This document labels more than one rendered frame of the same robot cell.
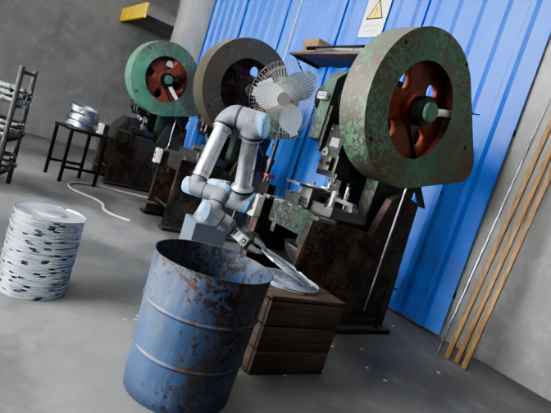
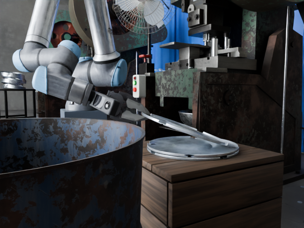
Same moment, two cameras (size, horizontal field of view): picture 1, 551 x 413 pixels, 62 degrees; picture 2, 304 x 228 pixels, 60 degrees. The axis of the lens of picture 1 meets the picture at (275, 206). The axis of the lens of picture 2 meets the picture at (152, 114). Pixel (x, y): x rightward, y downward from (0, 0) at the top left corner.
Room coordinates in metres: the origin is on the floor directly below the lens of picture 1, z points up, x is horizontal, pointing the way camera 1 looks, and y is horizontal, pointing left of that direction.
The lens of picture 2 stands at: (1.19, -0.11, 0.54)
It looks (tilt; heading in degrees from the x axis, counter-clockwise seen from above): 5 degrees down; 5
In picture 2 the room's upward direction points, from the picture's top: straight up
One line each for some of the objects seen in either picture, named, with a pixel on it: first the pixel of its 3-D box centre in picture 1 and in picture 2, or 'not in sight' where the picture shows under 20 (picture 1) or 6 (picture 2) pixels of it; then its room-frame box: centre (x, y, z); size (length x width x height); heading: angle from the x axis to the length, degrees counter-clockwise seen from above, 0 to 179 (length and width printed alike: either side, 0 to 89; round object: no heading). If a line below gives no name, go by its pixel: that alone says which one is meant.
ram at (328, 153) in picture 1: (338, 148); (203, 1); (2.76, -0.25, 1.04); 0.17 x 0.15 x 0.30; 128
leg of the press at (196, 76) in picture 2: (357, 259); (261, 106); (2.66, -0.56, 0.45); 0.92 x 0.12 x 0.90; 128
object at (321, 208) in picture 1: (324, 206); (207, 66); (2.78, -0.29, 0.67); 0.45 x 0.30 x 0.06; 38
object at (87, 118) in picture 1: (77, 142); (15, 99); (4.71, 2.16, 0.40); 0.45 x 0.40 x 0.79; 50
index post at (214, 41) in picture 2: (332, 198); (214, 47); (2.57, -0.29, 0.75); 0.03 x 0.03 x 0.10; 38
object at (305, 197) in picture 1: (305, 195); (184, 57); (2.68, -0.15, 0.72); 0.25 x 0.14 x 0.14; 128
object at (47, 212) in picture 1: (51, 212); not in sight; (1.95, 0.93, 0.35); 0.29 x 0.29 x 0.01
